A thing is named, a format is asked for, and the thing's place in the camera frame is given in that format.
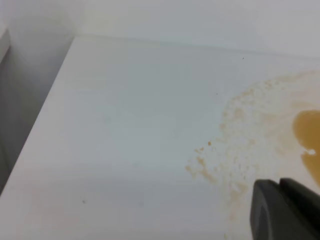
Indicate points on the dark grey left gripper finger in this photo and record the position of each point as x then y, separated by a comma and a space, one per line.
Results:
286, 210

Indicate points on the brown coffee puddle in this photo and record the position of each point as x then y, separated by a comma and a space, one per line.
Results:
306, 129

